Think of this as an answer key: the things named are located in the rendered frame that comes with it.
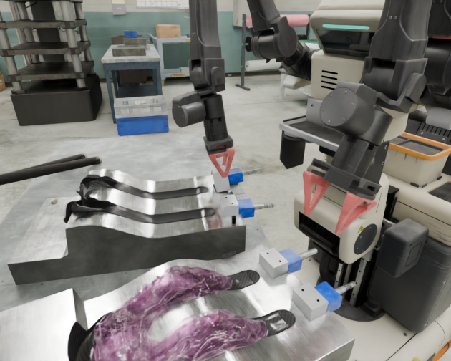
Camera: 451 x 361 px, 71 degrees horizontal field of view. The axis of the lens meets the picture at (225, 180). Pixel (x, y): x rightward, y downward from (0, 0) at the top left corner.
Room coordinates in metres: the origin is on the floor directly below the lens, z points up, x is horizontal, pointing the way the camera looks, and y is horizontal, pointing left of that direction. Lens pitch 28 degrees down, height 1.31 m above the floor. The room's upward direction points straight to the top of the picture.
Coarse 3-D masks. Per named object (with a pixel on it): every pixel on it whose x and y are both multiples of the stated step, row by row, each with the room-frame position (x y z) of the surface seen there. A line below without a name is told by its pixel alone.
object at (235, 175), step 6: (222, 168) 0.76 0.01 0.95; (234, 168) 0.78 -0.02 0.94; (258, 168) 0.77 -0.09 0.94; (216, 174) 0.73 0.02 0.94; (228, 174) 0.74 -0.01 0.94; (234, 174) 0.74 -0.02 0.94; (240, 174) 0.74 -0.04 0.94; (246, 174) 0.76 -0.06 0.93; (216, 180) 0.73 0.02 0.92; (222, 180) 0.73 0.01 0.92; (228, 180) 0.73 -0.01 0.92; (234, 180) 0.74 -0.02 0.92; (240, 180) 0.74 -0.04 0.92; (216, 186) 0.72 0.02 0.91; (222, 186) 0.73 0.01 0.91; (228, 186) 0.73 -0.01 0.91
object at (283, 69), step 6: (300, 42) 1.00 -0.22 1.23; (300, 48) 0.96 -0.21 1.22; (306, 48) 0.97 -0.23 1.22; (312, 48) 0.99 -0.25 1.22; (294, 54) 0.95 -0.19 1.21; (300, 54) 0.95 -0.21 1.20; (288, 60) 0.96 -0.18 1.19; (294, 60) 0.96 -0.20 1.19; (300, 60) 0.95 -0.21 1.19; (282, 66) 0.99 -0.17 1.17; (288, 66) 0.96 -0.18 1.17; (294, 66) 0.96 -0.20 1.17; (300, 66) 0.96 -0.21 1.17; (282, 72) 1.03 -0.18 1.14; (288, 72) 0.99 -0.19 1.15; (294, 72) 0.97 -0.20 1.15; (300, 72) 0.96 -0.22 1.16; (306, 78) 0.95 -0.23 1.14
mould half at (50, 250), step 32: (96, 192) 0.65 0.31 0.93; (32, 224) 0.62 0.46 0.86; (64, 224) 0.62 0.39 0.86; (96, 224) 0.53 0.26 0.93; (128, 224) 0.56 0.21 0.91; (160, 224) 0.59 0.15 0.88; (192, 224) 0.59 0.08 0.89; (224, 224) 0.58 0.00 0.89; (32, 256) 0.51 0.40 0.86; (64, 256) 0.51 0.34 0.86; (96, 256) 0.52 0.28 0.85; (128, 256) 0.53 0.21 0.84; (160, 256) 0.55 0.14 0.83; (192, 256) 0.56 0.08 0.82
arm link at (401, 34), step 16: (400, 0) 0.50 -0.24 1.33; (416, 0) 0.48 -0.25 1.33; (384, 16) 0.51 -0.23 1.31; (400, 16) 0.49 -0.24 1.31; (416, 16) 0.49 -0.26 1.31; (384, 32) 0.51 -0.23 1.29; (400, 32) 0.49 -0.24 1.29; (416, 32) 0.49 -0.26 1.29; (384, 48) 0.50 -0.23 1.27; (400, 48) 0.48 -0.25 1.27; (416, 48) 0.48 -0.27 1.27; (368, 64) 0.52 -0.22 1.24; (384, 64) 0.51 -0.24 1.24; (400, 64) 0.48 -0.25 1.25; (416, 64) 0.49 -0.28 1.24; (368, 80) 0.51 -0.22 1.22; (384, 80) 0.49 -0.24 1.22; (400, 80) 0.47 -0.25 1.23
